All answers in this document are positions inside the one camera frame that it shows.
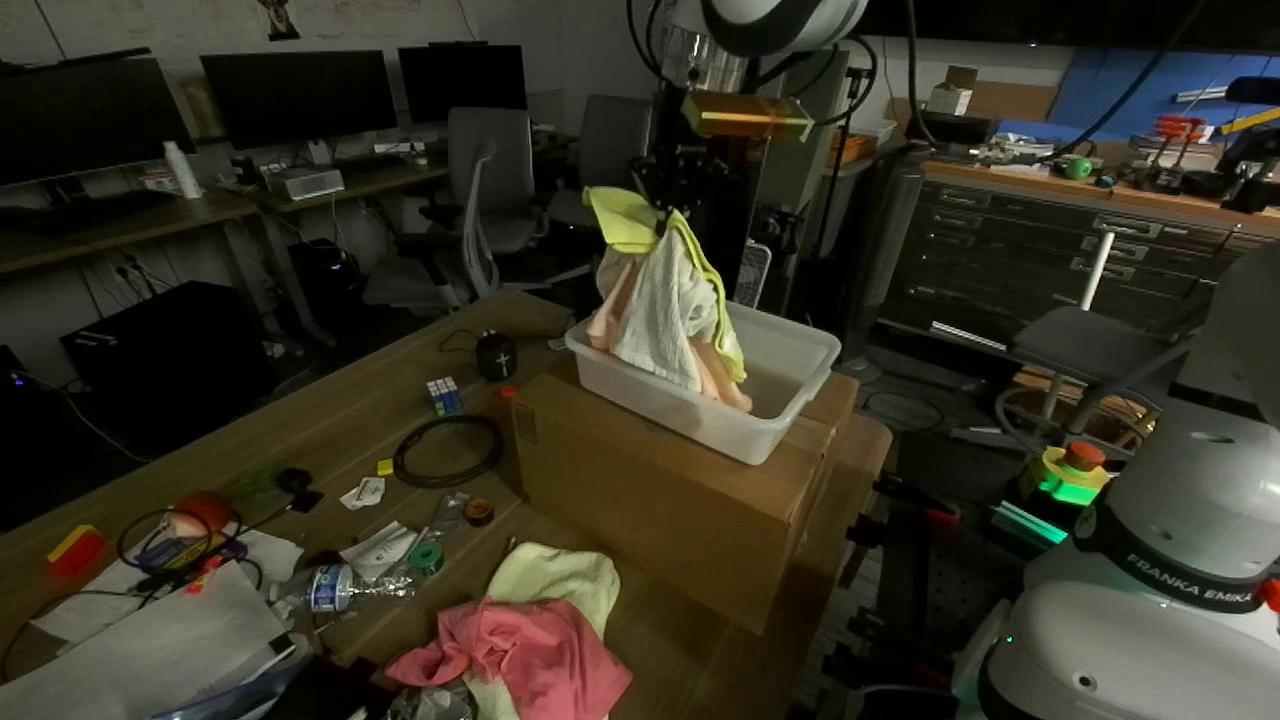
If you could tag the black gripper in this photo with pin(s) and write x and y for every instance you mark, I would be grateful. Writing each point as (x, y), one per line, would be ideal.
(702, 180)

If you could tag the yellow-green cloth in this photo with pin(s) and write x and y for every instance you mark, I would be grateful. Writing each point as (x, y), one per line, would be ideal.
(626, 213)

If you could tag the white terry towel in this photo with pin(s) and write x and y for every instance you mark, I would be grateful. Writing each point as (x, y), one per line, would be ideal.
(661, 315)

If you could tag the pale yellow cloth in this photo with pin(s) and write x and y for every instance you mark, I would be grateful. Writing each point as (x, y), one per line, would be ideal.
(561, 573)

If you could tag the pink cloth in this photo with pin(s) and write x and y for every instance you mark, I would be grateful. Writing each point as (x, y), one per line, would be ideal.
(533, 663)

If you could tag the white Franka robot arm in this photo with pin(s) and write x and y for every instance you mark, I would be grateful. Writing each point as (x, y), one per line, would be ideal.
(1174, 507)

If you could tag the white plastic storage box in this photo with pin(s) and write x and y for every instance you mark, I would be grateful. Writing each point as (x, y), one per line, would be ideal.
(784, 362)

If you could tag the brown cardboard box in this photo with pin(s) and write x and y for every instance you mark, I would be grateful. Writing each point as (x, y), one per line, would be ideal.
(642, 507)

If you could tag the grey office chair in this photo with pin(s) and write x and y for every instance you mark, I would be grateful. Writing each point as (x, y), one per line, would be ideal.
(502, 173)

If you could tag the black computer monitor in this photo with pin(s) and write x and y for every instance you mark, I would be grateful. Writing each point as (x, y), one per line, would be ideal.
(302, 98)
(83, 114)
(463, 80)

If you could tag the small white carton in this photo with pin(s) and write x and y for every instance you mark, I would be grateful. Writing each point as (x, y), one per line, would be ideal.
(954, 94)

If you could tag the black computer mouse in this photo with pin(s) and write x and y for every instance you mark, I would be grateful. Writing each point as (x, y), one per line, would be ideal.
(498, 354)

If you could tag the small orange object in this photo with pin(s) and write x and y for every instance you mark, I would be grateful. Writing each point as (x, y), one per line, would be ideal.
(502, 395)

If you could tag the Rubik's cube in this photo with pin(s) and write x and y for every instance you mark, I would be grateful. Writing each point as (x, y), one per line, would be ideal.
(445, 395)

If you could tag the black drawer workbench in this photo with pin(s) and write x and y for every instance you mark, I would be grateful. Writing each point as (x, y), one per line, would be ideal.
(1053, 264)

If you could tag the white desk device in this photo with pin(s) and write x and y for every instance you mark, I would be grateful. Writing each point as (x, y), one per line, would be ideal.
(312, 184)

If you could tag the blue board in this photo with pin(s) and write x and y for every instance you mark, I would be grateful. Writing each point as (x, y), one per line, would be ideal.
(1132, 87)

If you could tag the white tag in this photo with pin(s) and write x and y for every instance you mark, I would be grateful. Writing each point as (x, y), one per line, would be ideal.
(361, 494)

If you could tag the emergency stop button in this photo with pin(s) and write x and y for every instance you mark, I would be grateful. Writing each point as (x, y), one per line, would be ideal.
(1068, 473)

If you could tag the small black object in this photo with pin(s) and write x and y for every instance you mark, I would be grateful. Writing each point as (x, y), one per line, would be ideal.
(297, 486)

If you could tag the white bottle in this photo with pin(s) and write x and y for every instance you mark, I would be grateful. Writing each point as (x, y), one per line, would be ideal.
(180, 170)

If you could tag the crumpled plastic bottle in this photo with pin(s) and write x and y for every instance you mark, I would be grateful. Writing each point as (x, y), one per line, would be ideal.
(353, 584)

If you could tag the large black bag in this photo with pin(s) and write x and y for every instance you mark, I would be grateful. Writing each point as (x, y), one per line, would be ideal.
(172, 367)

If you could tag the long wooden desk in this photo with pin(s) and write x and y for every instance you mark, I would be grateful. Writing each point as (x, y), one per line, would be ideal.
(132, 224)

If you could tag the grey open laptop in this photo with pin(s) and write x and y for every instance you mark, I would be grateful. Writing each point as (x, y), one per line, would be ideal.
(172, 655)

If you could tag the red yellow object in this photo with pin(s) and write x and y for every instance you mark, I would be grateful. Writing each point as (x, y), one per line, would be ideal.
(78, 548)

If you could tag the yellow wrist camera box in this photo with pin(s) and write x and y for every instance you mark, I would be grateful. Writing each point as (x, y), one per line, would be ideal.
(746, 118)

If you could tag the dark wall figure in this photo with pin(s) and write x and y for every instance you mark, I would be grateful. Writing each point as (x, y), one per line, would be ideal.
(281, 18)

